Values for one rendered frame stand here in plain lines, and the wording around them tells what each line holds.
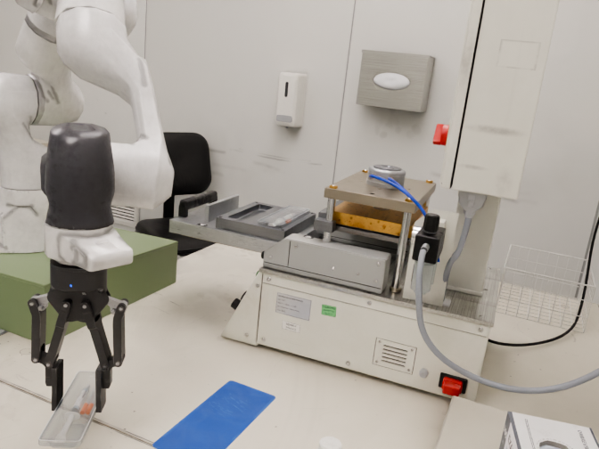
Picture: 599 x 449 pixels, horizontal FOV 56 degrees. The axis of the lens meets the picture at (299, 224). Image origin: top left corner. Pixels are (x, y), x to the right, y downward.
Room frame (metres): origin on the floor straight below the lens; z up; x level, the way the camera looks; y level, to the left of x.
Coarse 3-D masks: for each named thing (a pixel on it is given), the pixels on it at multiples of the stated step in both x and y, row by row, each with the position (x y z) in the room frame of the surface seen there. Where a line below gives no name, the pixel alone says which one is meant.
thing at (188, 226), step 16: (208, 208) 1.24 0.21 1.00; (224, 208) 1.31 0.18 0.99; (176, 224) 1.22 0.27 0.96; (192, 224) 1.21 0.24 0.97; (208, 224) 1.22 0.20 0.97; (208, 240) 1.20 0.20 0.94; (224, 240) 1.18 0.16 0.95; (240, 240) 1.17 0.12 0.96; (256, 240) 1.16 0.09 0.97; (272, 240) 1.16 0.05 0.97
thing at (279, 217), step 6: (282, 210) 1.29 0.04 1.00; (288, 210) 1.30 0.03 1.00; (294, 210) 1.30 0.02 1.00; (300, 210) 1.31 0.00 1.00; (306, 210) 1.31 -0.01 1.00; (270, 216) 1.22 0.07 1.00; (276, 216) 1.23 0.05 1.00; (282, 216) 1.23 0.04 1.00; (288, 216) 1.24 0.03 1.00; (294, 216) 1.24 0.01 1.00; (270, 222) 1.17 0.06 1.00; (276, 222) 1.18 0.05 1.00; (282, 222) 1.19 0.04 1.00
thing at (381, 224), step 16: (336, 208) 1.13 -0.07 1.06; (352, 208) 1.15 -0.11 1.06; (368, 208) 1.17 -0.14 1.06; (384, 208) 1.17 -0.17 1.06; (336, 224) 1.11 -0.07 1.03; (352, 224) 1.10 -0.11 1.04; (368, 224) 1.09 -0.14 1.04; (384, 224) 1.08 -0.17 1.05; (400, 224) 1.07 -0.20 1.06; (384, 240) 1.07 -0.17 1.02
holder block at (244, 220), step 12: (252, 204) 1.36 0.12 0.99; (264, 204) 1.37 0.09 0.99; (228, 216) 1.22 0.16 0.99; (240, 216) 1.27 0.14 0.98; (252, 216) 1.24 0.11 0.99; (264, 216) 1.25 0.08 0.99; (312, 216) 1.31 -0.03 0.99; (228, 228) 1.19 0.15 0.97; (240, 228) 1.18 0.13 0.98; (252, 228) 1.17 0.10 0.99; (264, 228) 1.16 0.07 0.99; (288, 228) 1.17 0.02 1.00; (300, 228) 1.24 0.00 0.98; (276, 240) 1.15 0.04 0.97
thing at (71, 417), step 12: (84, 372) 0.82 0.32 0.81; (72, 384) 0.79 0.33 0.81; (84, 384) 0.79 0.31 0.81; (72, 396) 0.75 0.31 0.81; (84, 396) 0.75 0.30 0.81; (60, 408) 0.72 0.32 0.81; (72, 408) 0.72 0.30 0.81; (84, 408) 0.73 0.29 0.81; (60, 420) 0.69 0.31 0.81; (72, 420) 0.69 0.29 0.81; (84, 420) 0.70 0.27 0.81; (48, 432) 0.66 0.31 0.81; (60, 432) 0.66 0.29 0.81; (72, 432) 0.67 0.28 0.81
